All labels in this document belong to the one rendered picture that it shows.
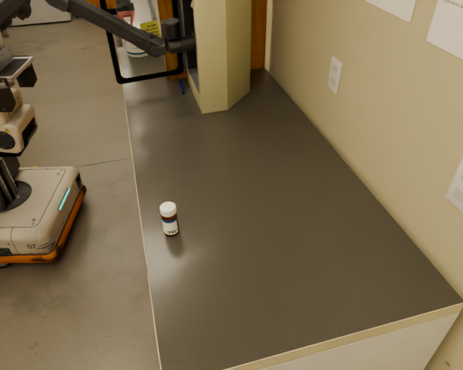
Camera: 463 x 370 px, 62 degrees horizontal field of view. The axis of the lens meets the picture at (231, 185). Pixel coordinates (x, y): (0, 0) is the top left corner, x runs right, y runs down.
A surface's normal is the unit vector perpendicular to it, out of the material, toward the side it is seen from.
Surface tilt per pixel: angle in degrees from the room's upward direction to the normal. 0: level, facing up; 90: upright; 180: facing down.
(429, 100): 90
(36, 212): 0
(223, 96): 90
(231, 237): 1
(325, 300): 0
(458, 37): 90
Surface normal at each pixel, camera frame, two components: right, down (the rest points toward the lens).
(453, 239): -0.97, 0.18
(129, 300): -0.01, -0.77
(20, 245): 0.02, 0.63
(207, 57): 0.26, 0.61
